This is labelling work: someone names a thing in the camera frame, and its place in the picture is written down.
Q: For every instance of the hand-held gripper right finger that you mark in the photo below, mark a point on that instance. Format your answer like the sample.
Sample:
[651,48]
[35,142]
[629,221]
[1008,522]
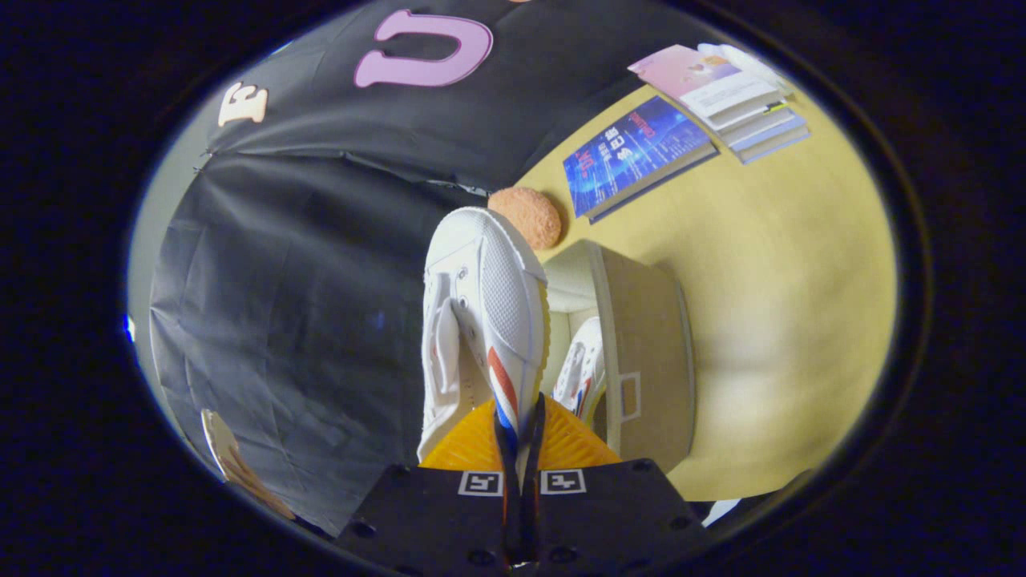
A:
[601,513]

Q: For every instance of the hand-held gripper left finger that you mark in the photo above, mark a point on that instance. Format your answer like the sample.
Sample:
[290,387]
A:
[441,513]

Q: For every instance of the white canvas shoe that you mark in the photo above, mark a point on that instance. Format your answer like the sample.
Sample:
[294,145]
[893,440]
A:
[501,304]
[583,365]

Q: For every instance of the beige fabric storage box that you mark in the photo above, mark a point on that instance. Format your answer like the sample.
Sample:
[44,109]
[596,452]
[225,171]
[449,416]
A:
[649,336]

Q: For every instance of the pink round sponge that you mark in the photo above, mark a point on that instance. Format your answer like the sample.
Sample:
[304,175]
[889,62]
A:
[527,216]

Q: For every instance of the blue cover book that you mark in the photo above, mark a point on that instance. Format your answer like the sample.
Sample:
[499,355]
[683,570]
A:
[633,152]

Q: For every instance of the light blue spine book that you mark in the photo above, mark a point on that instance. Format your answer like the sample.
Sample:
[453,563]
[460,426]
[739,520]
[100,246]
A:
[777,146]

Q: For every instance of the white spine book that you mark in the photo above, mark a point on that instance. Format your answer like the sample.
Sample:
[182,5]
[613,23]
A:
[761,127]

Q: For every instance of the pink cover book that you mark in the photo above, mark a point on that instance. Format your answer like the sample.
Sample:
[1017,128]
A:
[689,76]

